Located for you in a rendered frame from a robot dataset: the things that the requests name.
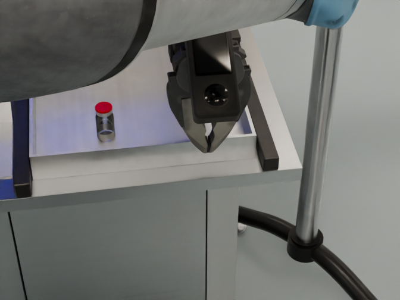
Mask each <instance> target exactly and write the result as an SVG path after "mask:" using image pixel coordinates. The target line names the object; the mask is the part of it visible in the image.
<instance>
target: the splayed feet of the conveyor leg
mask: <svg viewBox="0 0 400 300"><path fill-rule="evenodd" d="M246 225H247V226H251V227H254V228H257V229H261V230H264V231H266V232H269V233H271V234H273V235H275V236H277V237H279V238H281V239H283V240H284V241H286V242H287V252H288V254H289V256H290V257H291V258H292V259H294V260H295V261H298V262H300V263H311V262H313V261H314V262H315V263H317V264H318V265H319V266H320V267H321V268H322V269H323V270H325V271H326V272H327V273H328V274H329V275H330V276H331V277H332V278H333V279H334V280H335V281H336V282H337V283H338V284H339V285H340V286H341V288H342V289H343V290H344V291H345V292H346V293H347V294H348V295H349V296H350V298H351V299H352V300H378V299H377V298H376V297H375V296H374V295H373V294H372V292H371V291H370V290H369V289H368V288H367V287H366V285H365V284H364V283H363V282H362V281H361V280H360V279H359V278H358V277H357V276H356V275H355V273H354V272H353V271H352V270H351V269H350V268H349V267H348V266H347V265H346V264H345V263H344V262H343V261H342V260H341V259H340V258H339V257H337V256H336V255H335V254H334V253H333V252H332V251H331V250H329V249H328V248H327V247H325V246H324V245H323V239H324V237H323V234H322V232H321V231H320V229H318V233H317V238H316V240H315V241H313V242H311V243H303V242H300V241H299V240H297V238H296V237H295V227H296V226H295V225H293V224H291V223H289V222H288V221H286V220H283V219H281V218H279V217H276V216H274V215H271V214H268V213H265V212H261V211H257V210H253V209H250V208H247V207H243V206H240V205H239V211H238V226H237V235H240V234H242V233H243V232H244V231H245V230H246Z"/></svg>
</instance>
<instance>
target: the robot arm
mask: <svg viewBox="0 0 400 300"><path fill-rule="evenodd" d="M358 1H359V0H0V103H2V102H11V101H20V100H24V99H30V98H35V97H39V96H45V95H51V94H55V93H60V92H65V91H69V90H74V89H78V88H82V87H85V86H90V85H94V84H97V83H100V82H103V81H105V80H108V79H110V78H112V77H114V76H116V75H118V74H119V73H121V72H122V71H123V70H125V69H126V68H127V67H128V66H129V65H130V64H131V63H132V62H133V61H134V60H135V59H136V58H137V57H138V56H139V54H140V53H141V52H142V51H145V50H149V49H153V48H158V47H162V46H166V45H168V54H169V57H170V62H171V63H172V66H173V71H171V72H168V73H167V75H168V82H167V86H166V90H167V98H168V103H169V106H170V109H171V111H172V112H173V114H174V116H175V118H176V119H177V121H178V122H179V124H180V126H181V127H182V129H183V130H184V132H185V133H186V135H187V137H188V138H189V140H190V141H191V142H192V143H193V144H194V145H195V146H196V147H197V148H198V149H199V150H200V151H201V152H202V153H205V154H206V153H212V152H214V151H215V150H216V149H217V148H218V147H219V146H220V145H221V143H222V142H223V141H224V140H225V138H226V137H227V136H228V135H229V133H230V132H231V131H232V129H233V127H234V126H235V124H236V122H238V121H239V119H240V117H241V115H242V113H243V111H244V109H245V108H246V106H247V104H248V102H249V99H250V96H251V81H250V75H251V68H250V65H243V62H242V60H243V59H245V58H246V53H245V50H244V49H242V48H241V47H240V42H241V36H240V33H239V31H238V29H241V28H245V27H249V26H254V25H257V24H263V23H268V22H271V21H276V20H282V19H286V18H288V19H292V20H296V21H300V22H303V23H304V25H306V26H311V25H315V26H320V27H325V28H328V29H338V28H340V27H342V26H343V25H344V24H346V23H347V21H348V20H349V19H350V18H351V16H352V14H353V13H354V11H355V8H356V6H357V3H358ZM204 123H211V125H212V131H211V133H210V135H209V136H208V138H207V136H206V135H205V133H206V128H205V124H204Z"/></svg>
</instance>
